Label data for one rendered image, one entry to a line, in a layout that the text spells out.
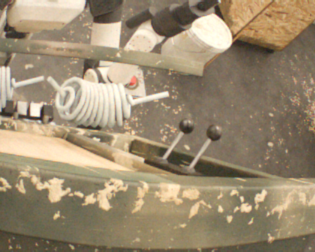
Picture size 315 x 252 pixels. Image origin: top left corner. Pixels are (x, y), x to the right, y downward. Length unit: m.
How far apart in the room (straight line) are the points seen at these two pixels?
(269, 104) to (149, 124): 0.97
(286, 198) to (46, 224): 0.40
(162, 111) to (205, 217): 2.63
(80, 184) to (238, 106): 3.09
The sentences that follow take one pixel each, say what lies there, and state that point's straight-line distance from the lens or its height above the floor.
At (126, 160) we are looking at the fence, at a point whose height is 1.27.
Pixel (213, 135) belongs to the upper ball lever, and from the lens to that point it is 1.42.
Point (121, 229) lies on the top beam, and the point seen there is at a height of 1.90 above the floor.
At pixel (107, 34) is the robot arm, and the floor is 1.25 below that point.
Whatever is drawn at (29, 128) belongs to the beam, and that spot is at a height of 0.90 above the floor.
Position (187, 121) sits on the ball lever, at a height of 1.45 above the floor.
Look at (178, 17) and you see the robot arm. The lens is 1.60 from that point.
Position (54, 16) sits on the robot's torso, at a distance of 1.74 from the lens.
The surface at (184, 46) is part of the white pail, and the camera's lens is 3.47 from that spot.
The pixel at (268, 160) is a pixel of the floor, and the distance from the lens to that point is 3.77.
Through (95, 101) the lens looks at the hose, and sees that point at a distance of 0.87.
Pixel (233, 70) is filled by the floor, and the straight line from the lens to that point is 3.94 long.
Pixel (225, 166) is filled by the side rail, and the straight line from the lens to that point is 1.66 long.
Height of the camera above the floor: 2.56
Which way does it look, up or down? 49 degrees down
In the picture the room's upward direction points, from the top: 48 degrees clockwise
